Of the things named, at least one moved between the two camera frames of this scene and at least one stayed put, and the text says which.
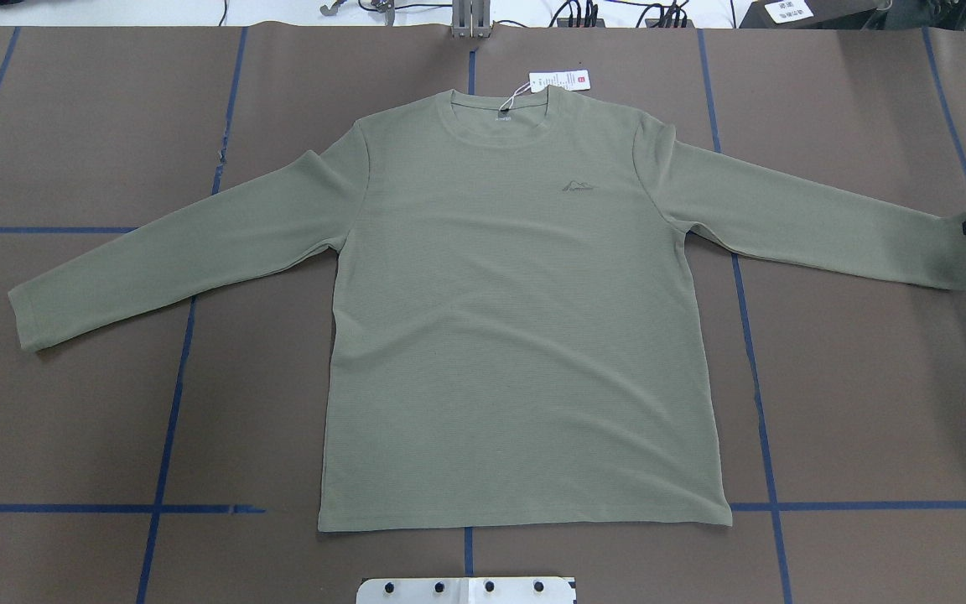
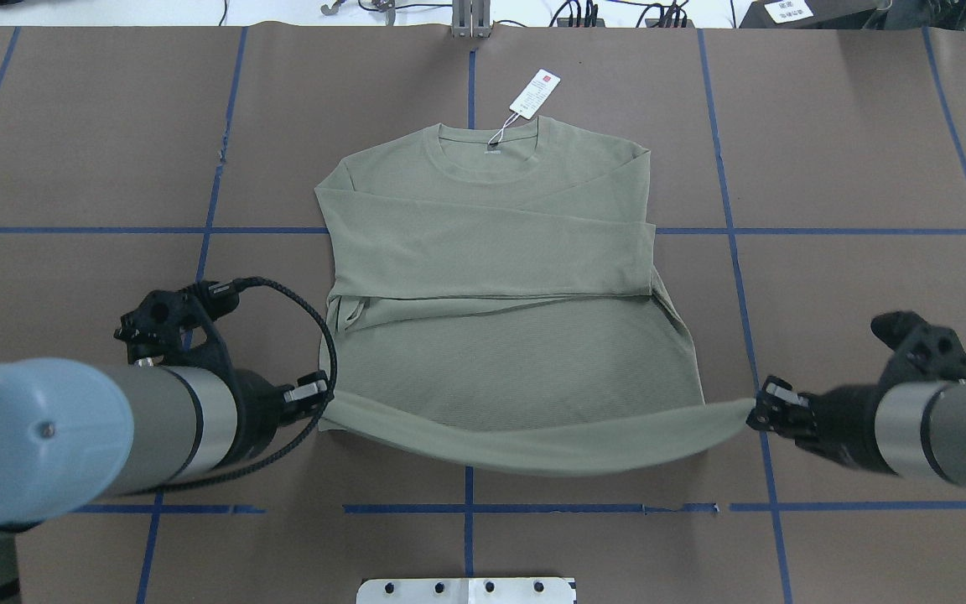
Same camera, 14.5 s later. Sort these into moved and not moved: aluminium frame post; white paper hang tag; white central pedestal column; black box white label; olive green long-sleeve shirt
Moved: white paper hang tag; olive green long-sleeve shirt
Not moved: black box white label; white central pedestal column; aluminium frame post
